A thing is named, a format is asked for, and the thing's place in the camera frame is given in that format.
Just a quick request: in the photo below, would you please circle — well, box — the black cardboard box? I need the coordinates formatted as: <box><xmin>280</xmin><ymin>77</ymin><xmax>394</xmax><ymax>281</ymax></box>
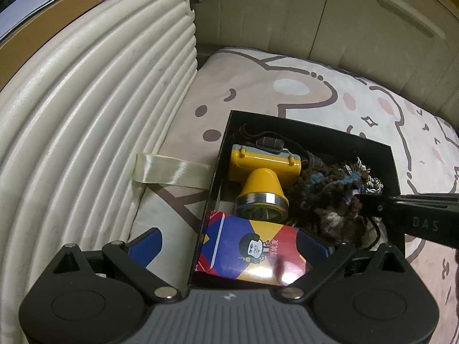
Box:
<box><xmin>188</xmin><ymin>110</ymin><xmax>406</xmax><ymax>289</ymax></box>

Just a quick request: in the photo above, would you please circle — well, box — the cream cabinet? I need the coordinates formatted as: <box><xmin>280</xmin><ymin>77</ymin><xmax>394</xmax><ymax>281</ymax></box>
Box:
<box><xmin>194</xmin><ymin>0</ymin><xmax>459</xmax><ymax>122</ymax></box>

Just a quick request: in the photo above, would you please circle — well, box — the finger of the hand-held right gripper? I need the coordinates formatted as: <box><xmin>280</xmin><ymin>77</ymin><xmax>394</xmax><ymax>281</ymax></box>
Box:
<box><xmin>353</xmin><ymin>193</ymin><xmax>459</xmax><ymax>220</ymax></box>

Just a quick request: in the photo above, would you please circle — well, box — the white paper sheet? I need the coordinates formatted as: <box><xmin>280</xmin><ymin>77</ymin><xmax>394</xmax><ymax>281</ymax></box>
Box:
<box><xmin>0</xmin><ymin>0</ymin><xmax>92</xmax><ymax>40</ymax></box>

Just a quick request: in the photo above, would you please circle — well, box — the cream satin ribbon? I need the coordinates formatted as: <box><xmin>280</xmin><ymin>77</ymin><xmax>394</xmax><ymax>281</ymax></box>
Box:
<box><xmin>135</xmin><ymin>152</ymin><xmax>212</xmax><ymax>189</ymax></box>

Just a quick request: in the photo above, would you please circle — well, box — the yellow headlamp with black strap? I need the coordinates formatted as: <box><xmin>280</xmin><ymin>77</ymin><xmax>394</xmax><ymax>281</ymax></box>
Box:
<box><xmin>229</xmin><ymin>125</ymin><xmax>313</xmax><ymax>223</ymax></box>

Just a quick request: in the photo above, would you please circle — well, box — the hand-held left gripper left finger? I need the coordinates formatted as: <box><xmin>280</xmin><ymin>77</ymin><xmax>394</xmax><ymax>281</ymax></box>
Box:
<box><xmin>45</xmin><ymin>226</ymin><xmax>180</xmax><ymax>303</ymax></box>

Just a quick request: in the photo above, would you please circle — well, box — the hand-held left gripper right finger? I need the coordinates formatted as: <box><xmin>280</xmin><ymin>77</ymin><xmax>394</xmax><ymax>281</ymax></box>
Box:
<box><xmin>280</xmin><ymin>227</ymin><xmax>413</xmax><ymax>300</ymax></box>

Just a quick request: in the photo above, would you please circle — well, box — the red and blue printed box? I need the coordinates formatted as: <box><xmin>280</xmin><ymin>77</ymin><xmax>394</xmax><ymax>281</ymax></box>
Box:
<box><xmin>195</xmin><ymin>211</ymin><xmax>336</xmax><ymax>282</ymax></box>

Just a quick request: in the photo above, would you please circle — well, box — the bear printed blanket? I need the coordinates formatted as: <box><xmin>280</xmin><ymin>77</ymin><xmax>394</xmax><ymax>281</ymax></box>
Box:
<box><xmin>127</xmin><ymin>46</ymin><xmax>459</xmax><ymax>309</ymax></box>

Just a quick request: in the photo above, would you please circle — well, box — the brown knitted scrunchie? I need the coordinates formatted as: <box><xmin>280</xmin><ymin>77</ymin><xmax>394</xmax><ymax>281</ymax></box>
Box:
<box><xmin>290</xmin><ymin>158</ymin><xmax>384</xmax><ymax>249</ymax></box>

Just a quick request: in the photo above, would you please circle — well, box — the white ribbed suitcase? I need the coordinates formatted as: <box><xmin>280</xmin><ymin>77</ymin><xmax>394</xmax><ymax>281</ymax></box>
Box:
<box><xmin>0</xmin><ymin>0</ymin><xmax>207</xmax><ymax>344</ymax></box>

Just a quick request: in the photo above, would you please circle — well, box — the brown cardboard carton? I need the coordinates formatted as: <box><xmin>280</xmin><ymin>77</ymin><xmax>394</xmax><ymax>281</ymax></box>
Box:
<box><xmin>0</xmin><ymin>0</ymin><xmax>112</xmax><ymax>90</ymax></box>

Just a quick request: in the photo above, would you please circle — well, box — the black and white striped hair tie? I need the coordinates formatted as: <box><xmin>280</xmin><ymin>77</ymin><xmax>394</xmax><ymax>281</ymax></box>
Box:
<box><xmin>344</xmin><ymin>157</ymin><xmax>385</xmax><ymax>195</ymax></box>

